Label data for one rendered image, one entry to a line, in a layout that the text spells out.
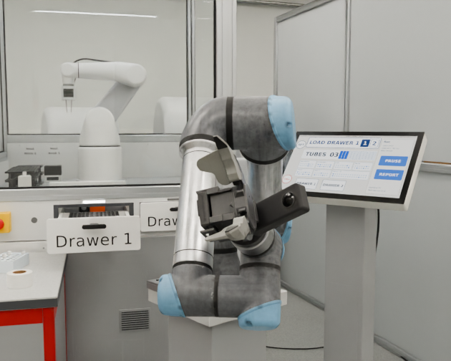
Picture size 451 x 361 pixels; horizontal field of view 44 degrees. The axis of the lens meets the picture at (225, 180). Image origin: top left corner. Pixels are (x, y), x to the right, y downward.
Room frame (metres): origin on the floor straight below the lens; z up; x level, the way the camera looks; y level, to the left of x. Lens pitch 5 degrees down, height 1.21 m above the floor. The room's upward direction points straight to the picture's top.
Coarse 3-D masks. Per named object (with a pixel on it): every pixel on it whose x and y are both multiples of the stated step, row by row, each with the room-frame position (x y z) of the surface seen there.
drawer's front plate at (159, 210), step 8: (144, 208) 2.11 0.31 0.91; (152, 208) 2.11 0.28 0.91; (160, 208) 2.12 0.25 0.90; (168, 208) 2.13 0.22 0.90; (144, 216) 2.11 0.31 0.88; (152, 216) 2.11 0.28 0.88; (160, 216) 2.12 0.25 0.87; (168, 216) 2.13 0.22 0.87; (176, 216) 2.13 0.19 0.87; (144, 224) 2.11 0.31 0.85; (152, 224) 2.11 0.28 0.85; (160, 224) 2.12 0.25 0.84; (176, 224) 2.13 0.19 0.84
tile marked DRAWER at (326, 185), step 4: (324, 180) 2.06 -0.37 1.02; (328, 180) 2.06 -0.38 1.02; (332, 180) 2.05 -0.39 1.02; (336, 180) 2.04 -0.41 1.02; (340, 180) 2.03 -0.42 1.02; (344, 180) 2.02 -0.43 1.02; (324, 184) 2.05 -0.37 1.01; (328, 184) 2.05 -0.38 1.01; (332, 184) 2.04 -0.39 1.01; (336, 184) 2.03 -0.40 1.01; (340, 184) 2.02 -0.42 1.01; (344, 184) 2.01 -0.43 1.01; (320, 188) 2.05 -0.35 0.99; (324, 188) 2.04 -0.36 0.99; (328, 188) 2.03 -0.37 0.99; (332, 188) 2.02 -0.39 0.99; (336, 188) 2.01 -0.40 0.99; (340, 188) 2.01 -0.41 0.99
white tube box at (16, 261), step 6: (6, 252) 1.84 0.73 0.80; (12, 252) 1.84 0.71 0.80; (18, 252) 1.84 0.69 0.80; (0, 258) 1.78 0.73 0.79; (6, 258) 1.77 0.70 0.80; (12, 258) 1.77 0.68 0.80; (18, 258) 1.76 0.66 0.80; (24, 258) 1.80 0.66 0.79; (0, 264) 1.72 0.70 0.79; (6, 264) 1.72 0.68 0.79; (12, 264) 1.71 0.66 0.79; (18, 264) 1.75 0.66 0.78; (24, 264) 1.80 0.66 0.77; (0, 270) 1.72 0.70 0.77; (6, 270) 1.72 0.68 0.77
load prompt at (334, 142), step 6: (312, 138) 2.24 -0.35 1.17; (318, 138) 2.22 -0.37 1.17; (324, 138) 2.21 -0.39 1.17; (330, 138) 2.19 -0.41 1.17; (336, 138) 2.18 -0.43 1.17; (342, 138) 2.16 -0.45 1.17; (348, 138) 2.15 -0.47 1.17; (354, 138) 2.13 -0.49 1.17; (360, 138) 2.12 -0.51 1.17; (366, 138) 2.11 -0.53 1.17; (372, 138) 2.09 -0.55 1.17; (378, 138) 2.08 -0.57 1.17; (306, 144) 2.23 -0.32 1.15; (312, 144) 2.22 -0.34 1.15; (318, 144) 2.20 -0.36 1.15; (324, 144) 2.19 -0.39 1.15; (330, 144) 2.17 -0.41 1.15; (336, 144) 2.16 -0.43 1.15; (342, 144) 2.14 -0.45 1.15; (348, 144) 2.13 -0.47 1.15; (354, 144) 2.11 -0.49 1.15; (360, 144) 2.10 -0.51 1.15; (366, 144) 2.09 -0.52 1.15; (372, 144) 2.07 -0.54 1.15; (378, 144) 2.06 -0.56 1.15
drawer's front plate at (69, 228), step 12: (108, 216) 1.78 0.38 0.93; (120, 216) 1.78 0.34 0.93; (132, 216) 1.79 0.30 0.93; (48, 228) 1.73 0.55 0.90; (60, 228) 1.73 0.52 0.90; (72, 228) 1.74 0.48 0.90; (108, 228) 1.77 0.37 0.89; (120, 228) 1.78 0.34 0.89; (132, 228) 1.79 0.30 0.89; (48, 240) 1.73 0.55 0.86; (60, 240) 1.73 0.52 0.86; (72, 240) 1.74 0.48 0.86; (84, 240) 1.75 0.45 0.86; (96, 240) 1.76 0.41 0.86; (120, 240) 1.78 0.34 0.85; (132, 240) 1.79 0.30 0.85; (48, 252) 1.73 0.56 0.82; (60, 252) 1.73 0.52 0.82; (72, 252) 1.74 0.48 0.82
